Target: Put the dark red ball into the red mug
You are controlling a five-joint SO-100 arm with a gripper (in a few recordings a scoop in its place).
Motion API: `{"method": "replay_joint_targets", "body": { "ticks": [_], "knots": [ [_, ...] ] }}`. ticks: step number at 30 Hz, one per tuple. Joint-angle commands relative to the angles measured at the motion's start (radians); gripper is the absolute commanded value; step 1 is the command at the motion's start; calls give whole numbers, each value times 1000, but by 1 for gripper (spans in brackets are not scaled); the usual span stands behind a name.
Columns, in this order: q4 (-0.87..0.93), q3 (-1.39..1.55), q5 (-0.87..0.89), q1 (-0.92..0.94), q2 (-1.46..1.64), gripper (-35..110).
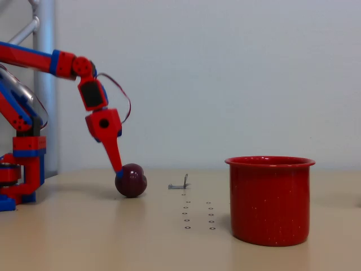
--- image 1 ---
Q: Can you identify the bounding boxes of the red enamel mug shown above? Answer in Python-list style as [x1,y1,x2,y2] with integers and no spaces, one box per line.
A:
[224,155,316,247]

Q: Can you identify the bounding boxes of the small bent metal clip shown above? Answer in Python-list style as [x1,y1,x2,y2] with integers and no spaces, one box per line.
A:
[168,173,190,190]

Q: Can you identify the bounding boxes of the red servo wire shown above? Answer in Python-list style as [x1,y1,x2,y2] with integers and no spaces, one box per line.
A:
[96,72,132,125]

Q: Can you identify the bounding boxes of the clear sleeved cable bundle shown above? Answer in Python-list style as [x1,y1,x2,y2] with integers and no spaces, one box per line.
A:
[0,64,49,130]

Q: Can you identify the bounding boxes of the dark purple plum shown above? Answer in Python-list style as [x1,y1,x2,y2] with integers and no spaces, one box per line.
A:
[115,163,148,198]

